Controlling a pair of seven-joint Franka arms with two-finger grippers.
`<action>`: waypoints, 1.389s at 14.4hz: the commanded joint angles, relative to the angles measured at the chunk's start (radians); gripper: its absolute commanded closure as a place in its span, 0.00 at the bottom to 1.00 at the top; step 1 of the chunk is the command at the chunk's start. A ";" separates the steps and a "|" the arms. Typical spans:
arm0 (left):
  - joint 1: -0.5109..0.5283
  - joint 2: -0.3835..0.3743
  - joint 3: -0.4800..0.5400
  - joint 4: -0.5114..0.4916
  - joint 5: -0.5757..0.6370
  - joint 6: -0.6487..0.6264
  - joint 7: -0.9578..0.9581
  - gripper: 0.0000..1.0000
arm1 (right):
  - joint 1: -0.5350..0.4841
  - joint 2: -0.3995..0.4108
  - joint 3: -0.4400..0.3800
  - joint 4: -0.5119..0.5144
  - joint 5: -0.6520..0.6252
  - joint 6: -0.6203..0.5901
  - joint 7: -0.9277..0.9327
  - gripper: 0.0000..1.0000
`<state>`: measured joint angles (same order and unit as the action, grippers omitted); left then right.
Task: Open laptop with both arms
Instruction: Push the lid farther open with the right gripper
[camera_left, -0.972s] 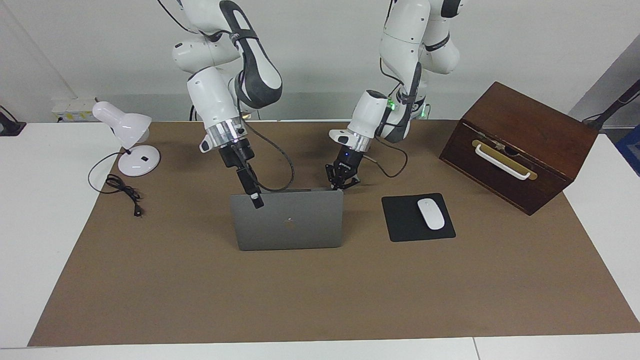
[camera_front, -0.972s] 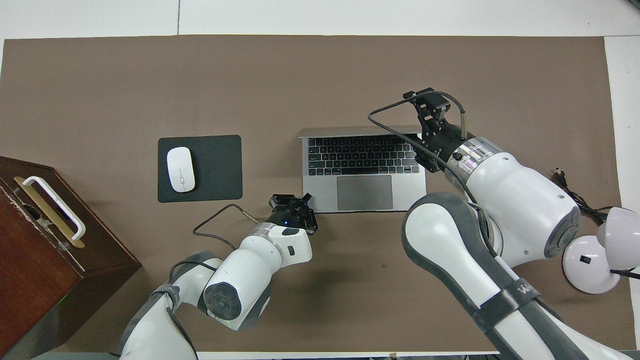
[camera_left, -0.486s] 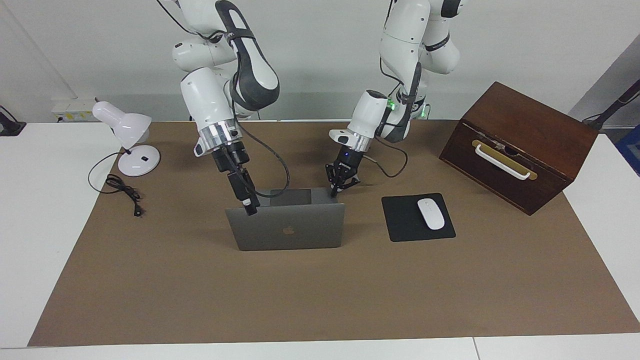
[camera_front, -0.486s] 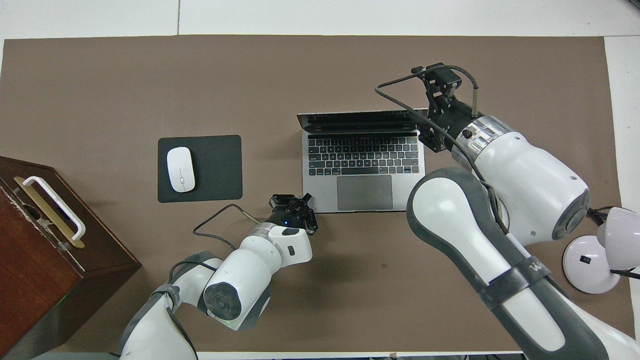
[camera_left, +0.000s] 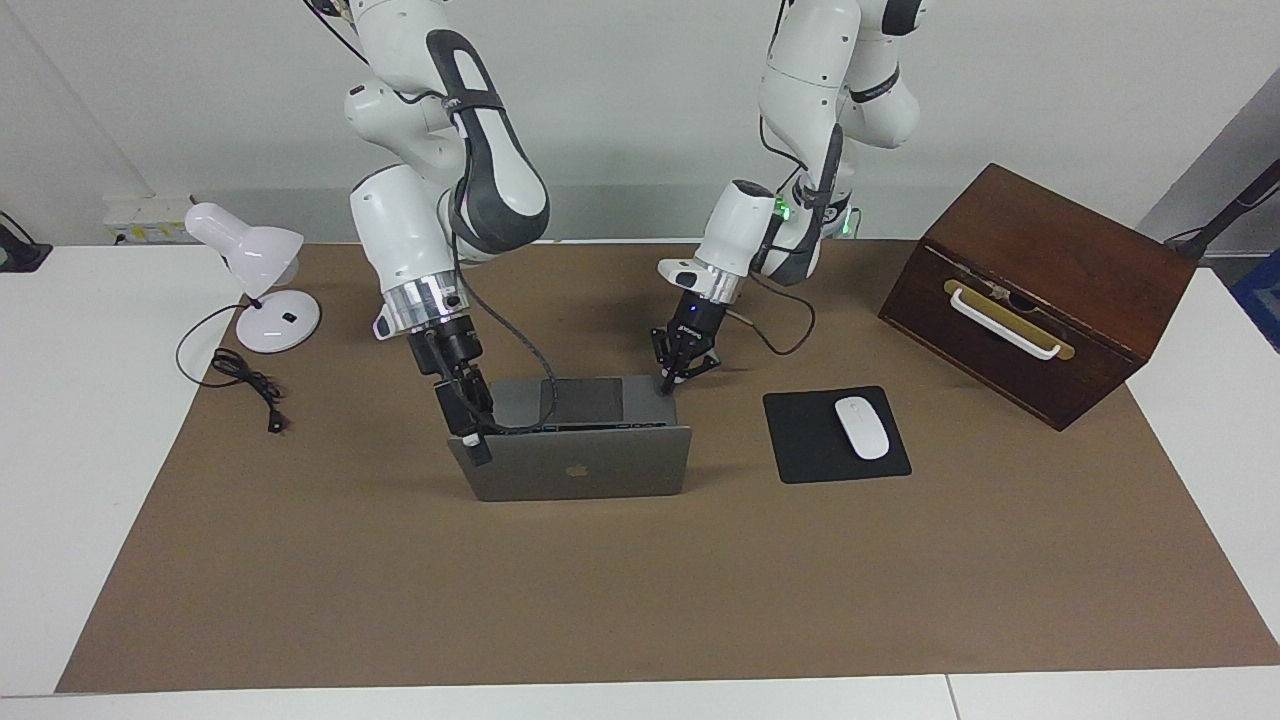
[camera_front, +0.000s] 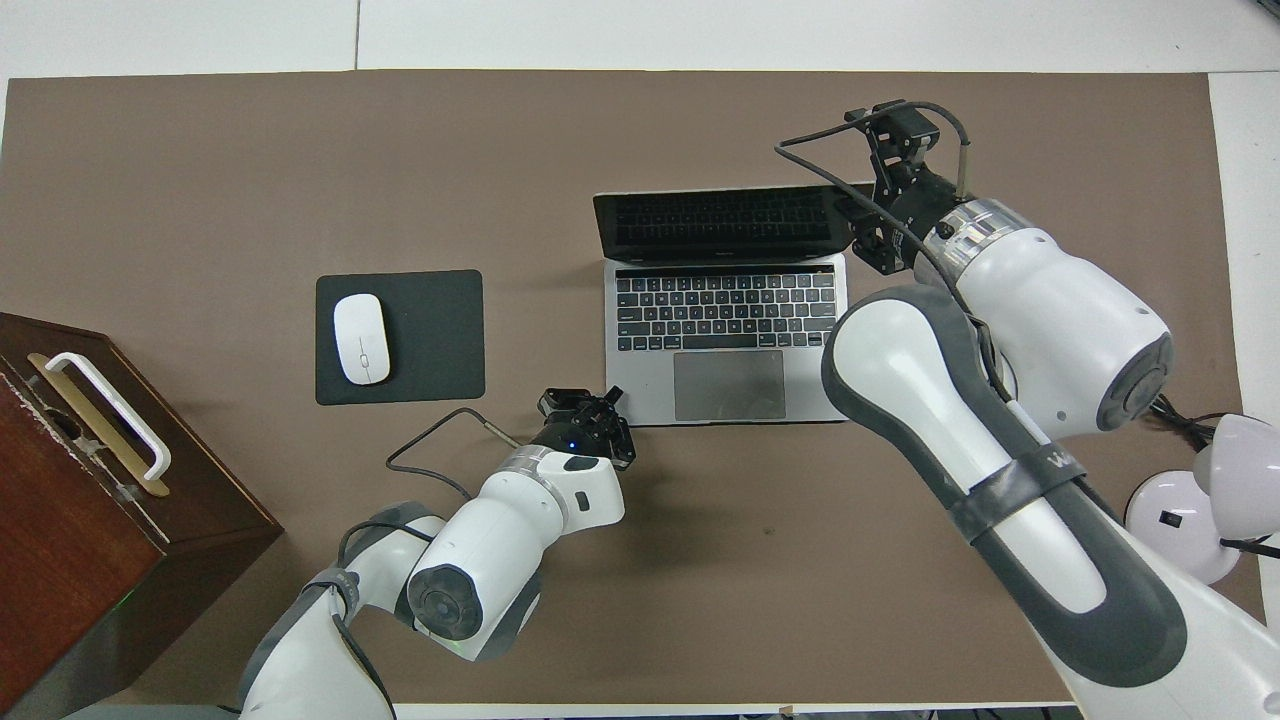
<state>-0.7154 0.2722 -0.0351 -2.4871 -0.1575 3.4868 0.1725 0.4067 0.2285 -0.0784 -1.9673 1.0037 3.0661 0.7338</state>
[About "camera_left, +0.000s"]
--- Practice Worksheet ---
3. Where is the white computer mouse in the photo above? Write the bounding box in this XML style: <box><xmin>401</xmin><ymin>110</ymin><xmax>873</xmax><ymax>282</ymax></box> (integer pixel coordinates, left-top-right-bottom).
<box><xmin>834</xmin><ymin>396</ymin><xmax>891</xmax><ymax>461</ymax></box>

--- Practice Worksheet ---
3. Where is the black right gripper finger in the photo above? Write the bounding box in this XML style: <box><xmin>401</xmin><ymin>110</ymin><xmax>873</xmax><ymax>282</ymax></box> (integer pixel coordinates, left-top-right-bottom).
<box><xmin>432</xmin><ymin>378</ymin><xmax>475</xmax><ymax>441</ymax></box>
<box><xmin>455</xmin><ymin>372</ymin><xmax>495</xmax><ymax>468</ymax></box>

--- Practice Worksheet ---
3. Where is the silver Apple laptop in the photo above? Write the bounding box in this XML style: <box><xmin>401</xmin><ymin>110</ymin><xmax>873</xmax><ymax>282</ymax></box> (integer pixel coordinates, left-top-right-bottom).
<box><xmin>446</xmin><ymin>375</ymin><xmax>694</xmax><ymax>503</ymax></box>

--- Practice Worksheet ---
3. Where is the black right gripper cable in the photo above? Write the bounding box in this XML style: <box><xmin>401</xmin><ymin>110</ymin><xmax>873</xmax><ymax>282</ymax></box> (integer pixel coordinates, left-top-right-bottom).
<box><xmin>440</xmin><ymin>230</ymin><xmax>558</xmax><ymax>433</ymax></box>

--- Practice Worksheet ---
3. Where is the white box handle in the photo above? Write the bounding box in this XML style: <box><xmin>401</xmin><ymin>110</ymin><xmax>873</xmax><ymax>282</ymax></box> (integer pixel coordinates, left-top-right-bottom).
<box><xmin>948</xmin><ymin>288</ymin><xmax>1063</xmax><ymax>361</ymax></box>

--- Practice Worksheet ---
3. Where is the black lamp power cable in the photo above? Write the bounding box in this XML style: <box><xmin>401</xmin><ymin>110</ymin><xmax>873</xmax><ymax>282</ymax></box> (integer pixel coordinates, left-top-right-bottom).
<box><xmin>176</xmin><ymin>302</ymin><xmax>288</xmax><ymax>435</ymax></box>

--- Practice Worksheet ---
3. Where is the dark brown wooden box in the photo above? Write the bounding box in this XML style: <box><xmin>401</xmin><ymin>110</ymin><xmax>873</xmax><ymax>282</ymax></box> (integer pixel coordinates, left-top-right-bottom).
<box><xmin>877</xmin><ymin>163</ymin><xmax>1199</xmax><ymax>432</ymax></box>

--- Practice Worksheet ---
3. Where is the black mouse pad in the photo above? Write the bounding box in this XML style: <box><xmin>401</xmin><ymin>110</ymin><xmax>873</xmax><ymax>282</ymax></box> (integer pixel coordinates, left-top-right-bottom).
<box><xmin>762</xmin><ymin>385</ymin><xmax>913</xmax><ymax>485</ymax></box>

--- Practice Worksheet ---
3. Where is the blue storage bin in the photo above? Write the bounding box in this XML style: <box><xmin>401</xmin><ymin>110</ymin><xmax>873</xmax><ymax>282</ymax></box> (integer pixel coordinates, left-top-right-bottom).
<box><xmin>1230</xmin><ymin>250</ymin><xmax>1280</xmax><ymax>353</ymax></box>

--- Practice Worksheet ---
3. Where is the black camera stand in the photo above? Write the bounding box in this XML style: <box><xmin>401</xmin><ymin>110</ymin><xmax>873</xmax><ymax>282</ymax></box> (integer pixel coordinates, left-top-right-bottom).
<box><xmin>1165</xmin><ymin>158</ymin><xmax>1280</xmax><ymax>263</ymax></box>

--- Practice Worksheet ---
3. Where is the white power strip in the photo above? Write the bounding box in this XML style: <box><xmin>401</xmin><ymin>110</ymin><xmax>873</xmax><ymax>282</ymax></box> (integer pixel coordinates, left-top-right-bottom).
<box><xmin>103</xmin><ymin>195</ymin><xmax>196</xmax><ymax>246</ymax></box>

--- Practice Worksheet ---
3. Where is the white desk lamp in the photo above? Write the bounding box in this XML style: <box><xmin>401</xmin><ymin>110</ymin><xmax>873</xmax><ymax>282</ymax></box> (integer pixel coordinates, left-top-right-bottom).
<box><xmin>184</xmin><ymin>202</ymin><xmax>323</xmax><ymax>354</ymax></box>

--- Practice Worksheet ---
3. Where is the gold handle plate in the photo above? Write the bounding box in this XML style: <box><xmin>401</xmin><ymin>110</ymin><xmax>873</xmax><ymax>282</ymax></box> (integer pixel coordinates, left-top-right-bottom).
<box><xmin>943</xmin><ymin>279</ymin><xmax>1077</xmax><ymax>362</ymax></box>

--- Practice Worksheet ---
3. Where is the brown table mat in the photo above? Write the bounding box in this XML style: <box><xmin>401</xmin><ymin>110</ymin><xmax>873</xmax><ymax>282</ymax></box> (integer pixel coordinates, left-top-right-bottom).
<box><xmin>55</xmin><ymin>240</ymin><xmax>1280</xmax><ymax>694</ymax></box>

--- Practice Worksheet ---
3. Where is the black clamp base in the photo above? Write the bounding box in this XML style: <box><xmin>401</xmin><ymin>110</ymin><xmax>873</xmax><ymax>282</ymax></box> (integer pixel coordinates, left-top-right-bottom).
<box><xmin>0</xmin><ymin>212</ymin><xmax>53</xmax><ymax>273</ymax></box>

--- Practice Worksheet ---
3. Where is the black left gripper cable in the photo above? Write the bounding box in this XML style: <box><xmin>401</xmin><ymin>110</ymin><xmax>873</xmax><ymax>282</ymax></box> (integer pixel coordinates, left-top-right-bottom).
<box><xmin>725</xmin><ymin>272</ymin><xmax>816</xmax><ymax>356</ymax></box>

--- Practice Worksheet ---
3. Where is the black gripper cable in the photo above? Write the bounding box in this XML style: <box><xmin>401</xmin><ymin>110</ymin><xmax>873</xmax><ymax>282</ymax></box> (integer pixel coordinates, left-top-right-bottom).
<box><xmin>725</xmin><ymin>272</ymin><xmax>816</xmax><ymax>356</ymax></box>
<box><xmin>440</xmin><ymin>230</ymin><xmax>558</xmax><ymax>433</ymax></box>

